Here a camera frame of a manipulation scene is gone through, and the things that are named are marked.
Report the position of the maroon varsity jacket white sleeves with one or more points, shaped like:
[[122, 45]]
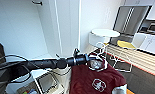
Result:
[[86, 81]]

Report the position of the grey drawer basket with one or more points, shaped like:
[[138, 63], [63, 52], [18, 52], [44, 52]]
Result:
[[48, 84]]

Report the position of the white inner cabinet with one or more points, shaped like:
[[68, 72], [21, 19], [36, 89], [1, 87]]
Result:
[[36, 75]]

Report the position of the stainless steel refrigerator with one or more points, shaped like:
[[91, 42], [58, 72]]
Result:
[[129, 20]]

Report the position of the small bottle blue label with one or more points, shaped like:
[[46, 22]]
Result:
[[32, 91]]

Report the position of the white kitchen counter cabinets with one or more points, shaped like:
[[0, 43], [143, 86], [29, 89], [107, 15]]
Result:
[[149, 43]]

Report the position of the white wardrobe body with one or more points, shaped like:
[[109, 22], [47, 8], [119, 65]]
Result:
[[19, 30]]

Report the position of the black microwave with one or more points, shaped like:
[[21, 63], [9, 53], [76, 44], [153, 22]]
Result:
[[154, 28]]

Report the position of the black wardrobe hook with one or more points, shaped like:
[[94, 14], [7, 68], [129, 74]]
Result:
[[36, 2]]

